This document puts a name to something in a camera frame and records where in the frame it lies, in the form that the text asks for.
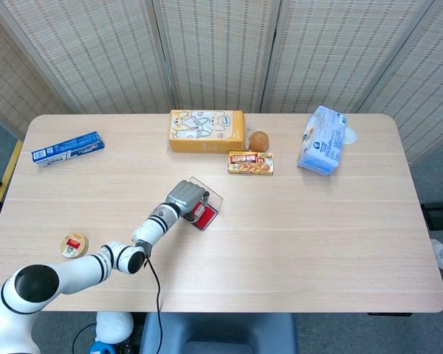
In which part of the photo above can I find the yellow curry box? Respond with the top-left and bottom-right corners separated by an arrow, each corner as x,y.
227,150 -> 275,176

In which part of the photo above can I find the black cable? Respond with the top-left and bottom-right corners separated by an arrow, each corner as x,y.
145,253 -> 164,354

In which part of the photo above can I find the light blue tissue pack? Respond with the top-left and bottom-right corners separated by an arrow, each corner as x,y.
297,105 -> 348,176

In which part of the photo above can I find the round tan tin red label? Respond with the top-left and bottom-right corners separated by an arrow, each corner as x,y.
60,230 -> 89,259

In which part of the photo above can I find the black metal frame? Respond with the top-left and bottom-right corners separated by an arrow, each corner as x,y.
420,201 -> 443,232

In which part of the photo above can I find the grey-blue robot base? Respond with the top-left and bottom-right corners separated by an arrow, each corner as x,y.
139,312 -> 299,354

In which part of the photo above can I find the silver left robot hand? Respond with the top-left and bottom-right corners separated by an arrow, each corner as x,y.
165,179 -> 210,224

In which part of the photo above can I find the woven folding screen panel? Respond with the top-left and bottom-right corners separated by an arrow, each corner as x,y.
260,0 -> 435,114
0,0 -> 73,143
356,0 -> 443,165
151,0 -> 284,114
0,0 -> 176,114

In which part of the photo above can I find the blue toothpaste box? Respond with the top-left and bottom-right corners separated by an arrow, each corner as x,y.
31,131 -> 106,167

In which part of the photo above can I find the red ink pad clear lid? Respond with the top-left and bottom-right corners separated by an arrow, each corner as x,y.
186,176 -> 224,232

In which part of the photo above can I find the round orange-brown ball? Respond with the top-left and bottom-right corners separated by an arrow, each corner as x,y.
248,131 -> 270,153

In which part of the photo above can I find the yellow cartoon tissue box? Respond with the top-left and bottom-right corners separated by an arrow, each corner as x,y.
168,109 -> 246,153

